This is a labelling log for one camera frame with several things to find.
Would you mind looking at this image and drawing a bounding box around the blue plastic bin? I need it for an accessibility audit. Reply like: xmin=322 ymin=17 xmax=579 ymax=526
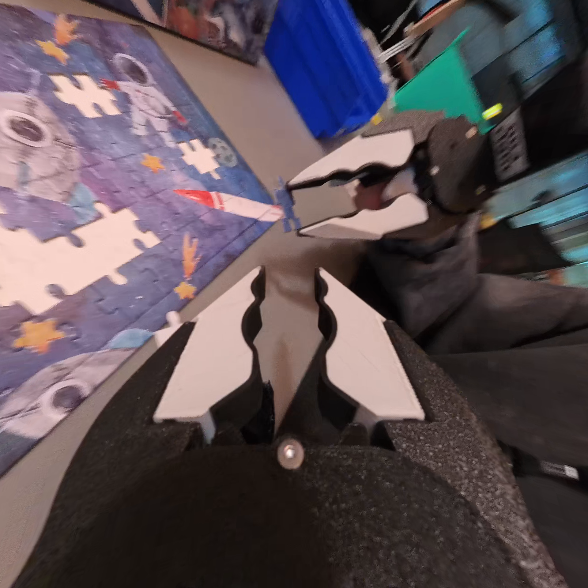
xmin=263 ymin=0 xmax=390 ymax=139

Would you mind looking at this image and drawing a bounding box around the white-backed jigsaw puzzle piece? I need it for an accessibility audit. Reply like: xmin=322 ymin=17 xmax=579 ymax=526
xmin=154 ymin=311 xmax=198 ymax=343

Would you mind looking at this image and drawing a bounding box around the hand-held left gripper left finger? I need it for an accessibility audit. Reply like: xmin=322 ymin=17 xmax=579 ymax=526
xmin=153 ymin=266 xmax=268 ymax=443

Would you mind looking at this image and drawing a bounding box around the person's right hand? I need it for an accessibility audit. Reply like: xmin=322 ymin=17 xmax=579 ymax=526
xmin=353 ymin=181 xmax=395 ymax=213

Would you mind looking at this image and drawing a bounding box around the wooden plank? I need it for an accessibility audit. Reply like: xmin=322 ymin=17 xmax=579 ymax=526
xmin=403 ymin=0 xmax=466 ymax=38

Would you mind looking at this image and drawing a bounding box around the beige desk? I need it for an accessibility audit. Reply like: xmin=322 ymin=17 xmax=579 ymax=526
xmin=0 ymin=0 xmax=382 ymax=588

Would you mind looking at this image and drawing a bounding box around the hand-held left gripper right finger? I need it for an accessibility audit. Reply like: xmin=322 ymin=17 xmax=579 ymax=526
xmin=315 ymin=267 xmax=426 ymax=433

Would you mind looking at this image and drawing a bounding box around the blue jigsaw puzzle piece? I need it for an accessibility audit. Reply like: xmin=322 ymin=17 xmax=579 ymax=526
xmin=274 ymin=176 xmax=302 ymax=233

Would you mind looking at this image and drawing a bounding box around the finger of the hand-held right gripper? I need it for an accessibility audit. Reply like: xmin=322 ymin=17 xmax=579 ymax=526
xmin=298 ymin=193 xmax=430 ymax=240
xmin=286 ymin=129 xmax=417 ymax=192

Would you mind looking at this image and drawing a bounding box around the space print puzzle box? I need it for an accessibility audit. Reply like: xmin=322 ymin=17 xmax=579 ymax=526
xmin=87 ymin=0 xmax=279 ymax=66

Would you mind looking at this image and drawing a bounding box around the space jigsaw puzzle board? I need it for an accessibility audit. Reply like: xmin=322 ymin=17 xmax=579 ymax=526
xmin=0 ymin=5 xmax=286 ymax=476

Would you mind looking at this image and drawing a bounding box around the black clip on cord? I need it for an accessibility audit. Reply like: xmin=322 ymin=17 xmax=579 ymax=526
xmin=512 ymin=457 xmax=580 ymax=482

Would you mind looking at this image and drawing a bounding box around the person's right forearm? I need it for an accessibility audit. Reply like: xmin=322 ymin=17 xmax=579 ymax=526
xmin=363 ymin=216 xmax=588 ymax=354

